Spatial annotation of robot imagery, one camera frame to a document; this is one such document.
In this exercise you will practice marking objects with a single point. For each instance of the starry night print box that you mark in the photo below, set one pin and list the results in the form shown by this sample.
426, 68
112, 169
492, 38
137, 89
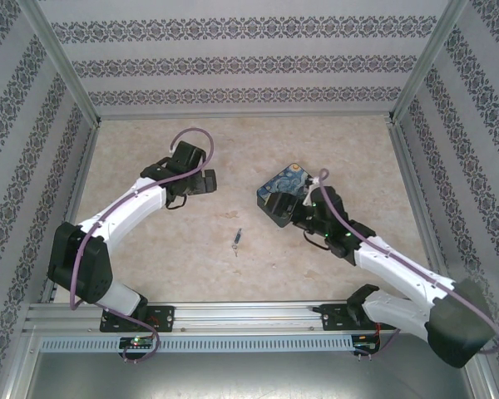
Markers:
287, 180

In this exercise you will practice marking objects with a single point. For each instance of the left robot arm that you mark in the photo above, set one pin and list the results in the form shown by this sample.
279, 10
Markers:
120, 208

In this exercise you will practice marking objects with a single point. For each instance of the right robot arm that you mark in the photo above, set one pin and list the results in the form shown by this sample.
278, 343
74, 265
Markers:
399, 270

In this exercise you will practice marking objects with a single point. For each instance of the right controller circuit board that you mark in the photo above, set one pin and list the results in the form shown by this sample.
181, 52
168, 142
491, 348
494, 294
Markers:
366, 344

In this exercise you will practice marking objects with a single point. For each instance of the controller circuit board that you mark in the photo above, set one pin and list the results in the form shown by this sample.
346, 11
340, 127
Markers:
366, 344
137, 342

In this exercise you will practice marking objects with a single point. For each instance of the grey metal sheet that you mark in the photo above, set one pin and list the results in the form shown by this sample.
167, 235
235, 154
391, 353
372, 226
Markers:
249, 376

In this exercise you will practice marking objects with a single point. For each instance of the left controller circuit board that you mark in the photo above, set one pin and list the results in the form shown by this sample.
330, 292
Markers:
137, 342

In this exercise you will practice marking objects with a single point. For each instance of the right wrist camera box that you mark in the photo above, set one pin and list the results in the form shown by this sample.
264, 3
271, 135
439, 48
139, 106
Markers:
311, 192

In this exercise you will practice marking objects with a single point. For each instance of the aluminium rear rail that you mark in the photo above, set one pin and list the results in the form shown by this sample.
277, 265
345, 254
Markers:
245, 116

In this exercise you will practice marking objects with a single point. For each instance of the aluminium side rail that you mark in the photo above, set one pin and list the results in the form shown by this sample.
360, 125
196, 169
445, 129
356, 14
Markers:
72, 199
418, 199

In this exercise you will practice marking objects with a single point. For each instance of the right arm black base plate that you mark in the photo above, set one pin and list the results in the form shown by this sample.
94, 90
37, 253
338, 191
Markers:
332, 318

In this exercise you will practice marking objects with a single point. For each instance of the aluminium mounting rail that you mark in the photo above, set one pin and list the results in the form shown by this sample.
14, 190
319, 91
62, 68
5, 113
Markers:
249, 316

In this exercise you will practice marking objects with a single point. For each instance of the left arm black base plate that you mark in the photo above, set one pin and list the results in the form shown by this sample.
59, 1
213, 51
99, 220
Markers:
164, 318

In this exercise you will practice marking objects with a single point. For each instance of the aluminium frame post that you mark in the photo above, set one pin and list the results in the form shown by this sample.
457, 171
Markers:
62, 62
426, 62

